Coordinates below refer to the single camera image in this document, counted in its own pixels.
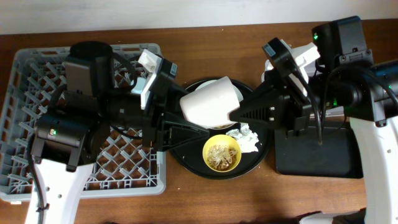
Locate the blue plastic cup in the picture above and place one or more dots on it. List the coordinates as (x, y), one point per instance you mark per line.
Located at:
(138, 88)

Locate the round black tray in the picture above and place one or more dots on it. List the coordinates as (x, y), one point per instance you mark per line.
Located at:
(191, 157)

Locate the food scraps and rice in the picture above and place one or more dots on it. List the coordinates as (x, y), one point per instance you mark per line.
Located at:
(222, 158)

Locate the pink plastic cup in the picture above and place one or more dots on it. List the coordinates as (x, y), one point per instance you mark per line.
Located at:
(210, 106)

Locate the light grey plate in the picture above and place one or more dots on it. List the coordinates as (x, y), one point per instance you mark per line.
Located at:
(238, 94)

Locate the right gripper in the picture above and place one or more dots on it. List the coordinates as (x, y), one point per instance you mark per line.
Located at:
(296, 109)

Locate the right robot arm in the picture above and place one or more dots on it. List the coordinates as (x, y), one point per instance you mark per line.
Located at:
(345, 76)

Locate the grey dishwasher rack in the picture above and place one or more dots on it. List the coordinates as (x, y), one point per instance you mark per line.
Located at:
(123, 168)

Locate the black rectangular tray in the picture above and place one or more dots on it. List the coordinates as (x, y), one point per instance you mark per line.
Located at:
(338, 156)

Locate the white tissue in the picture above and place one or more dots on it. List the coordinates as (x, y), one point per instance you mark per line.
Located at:
(245, 137)

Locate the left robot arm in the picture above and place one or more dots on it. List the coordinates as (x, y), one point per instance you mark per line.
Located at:
(81, 115)

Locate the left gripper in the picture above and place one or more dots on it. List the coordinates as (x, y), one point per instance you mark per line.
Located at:
(156, 119)

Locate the yellow bowl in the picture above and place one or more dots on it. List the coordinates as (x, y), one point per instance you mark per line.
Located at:
(221, 139)

